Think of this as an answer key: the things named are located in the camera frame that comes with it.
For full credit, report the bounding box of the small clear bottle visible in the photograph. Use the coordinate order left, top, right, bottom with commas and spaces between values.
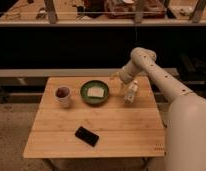
124, 81, 138, 103

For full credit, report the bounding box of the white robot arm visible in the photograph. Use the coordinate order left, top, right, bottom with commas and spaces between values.
115, 47, 206, 171

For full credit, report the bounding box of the green ceramic bowl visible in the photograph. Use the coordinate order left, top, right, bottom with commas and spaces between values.
80, 80, 110, 105

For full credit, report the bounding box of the white sponge in bowl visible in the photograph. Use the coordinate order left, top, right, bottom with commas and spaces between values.
87, 87, 104, 98

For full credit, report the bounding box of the white ceramic cup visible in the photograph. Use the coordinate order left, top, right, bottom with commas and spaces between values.
55, 86, 71, 108

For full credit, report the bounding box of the wooden folding table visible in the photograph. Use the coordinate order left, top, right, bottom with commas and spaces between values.
23, 76, 165, 159

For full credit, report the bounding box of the black smartphone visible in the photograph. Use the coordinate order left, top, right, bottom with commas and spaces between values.
75, 127, 99, 147

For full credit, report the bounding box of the cluttered background workbench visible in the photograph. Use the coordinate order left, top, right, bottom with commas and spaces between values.
0, 0, 206, 27

